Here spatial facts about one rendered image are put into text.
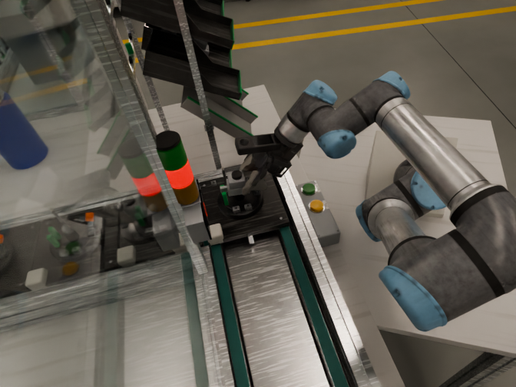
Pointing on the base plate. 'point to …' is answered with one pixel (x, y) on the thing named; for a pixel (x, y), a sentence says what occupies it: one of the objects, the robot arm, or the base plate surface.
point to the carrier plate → (259, 221)
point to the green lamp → (173, 157)
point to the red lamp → (180, 176)
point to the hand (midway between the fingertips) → (240, 183)
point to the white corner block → (216, 234)
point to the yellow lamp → (190, 195)
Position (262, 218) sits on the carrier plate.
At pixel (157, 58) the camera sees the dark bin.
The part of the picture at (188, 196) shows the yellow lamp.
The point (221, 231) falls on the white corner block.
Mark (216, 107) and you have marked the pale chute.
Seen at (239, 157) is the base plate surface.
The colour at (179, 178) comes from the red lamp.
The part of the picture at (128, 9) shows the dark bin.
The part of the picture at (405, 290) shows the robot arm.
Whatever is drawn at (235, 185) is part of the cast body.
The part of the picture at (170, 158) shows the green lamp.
